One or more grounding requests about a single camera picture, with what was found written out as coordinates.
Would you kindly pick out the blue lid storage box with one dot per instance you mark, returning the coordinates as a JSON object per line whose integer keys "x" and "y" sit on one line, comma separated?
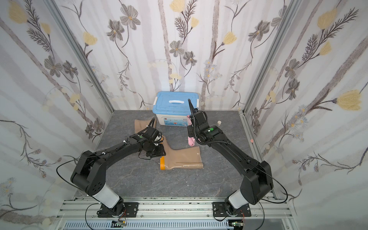
{"x": 172, "y": 108}

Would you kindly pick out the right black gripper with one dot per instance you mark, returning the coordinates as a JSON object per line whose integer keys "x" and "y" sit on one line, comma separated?
{"x": 195, "y": 120}

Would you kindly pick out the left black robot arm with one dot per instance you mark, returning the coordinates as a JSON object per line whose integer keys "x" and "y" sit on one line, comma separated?
{"x": 90, "y": 173}

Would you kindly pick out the aluminium rail frame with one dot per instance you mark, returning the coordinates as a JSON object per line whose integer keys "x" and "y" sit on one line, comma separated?
{"x": 188, "y": 213}

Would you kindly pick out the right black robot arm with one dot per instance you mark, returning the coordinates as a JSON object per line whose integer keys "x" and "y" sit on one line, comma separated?
{"x": 257, "y": 179}

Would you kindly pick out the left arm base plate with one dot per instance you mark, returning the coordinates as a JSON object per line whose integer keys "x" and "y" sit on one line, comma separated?
{"x": 127, "y": 209}

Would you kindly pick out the tan rubber boot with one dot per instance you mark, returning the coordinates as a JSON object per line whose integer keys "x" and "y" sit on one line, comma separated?
{"x": 145, "y": 126}
{"x": 187, "y": 158}

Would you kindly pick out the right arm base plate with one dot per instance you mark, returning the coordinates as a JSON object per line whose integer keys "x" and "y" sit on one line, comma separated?
{"x": 222, "y": 209}

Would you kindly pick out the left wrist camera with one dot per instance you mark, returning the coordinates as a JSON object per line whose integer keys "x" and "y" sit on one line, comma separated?
{"x": 153, "y": 135}

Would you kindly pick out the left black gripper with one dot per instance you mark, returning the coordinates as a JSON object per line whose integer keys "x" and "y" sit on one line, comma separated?
{"x": 156, "y": 149}

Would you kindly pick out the pink cleaning cloth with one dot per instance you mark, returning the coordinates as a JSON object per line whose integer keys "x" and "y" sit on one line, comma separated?
{"x": 191, "y": 140}

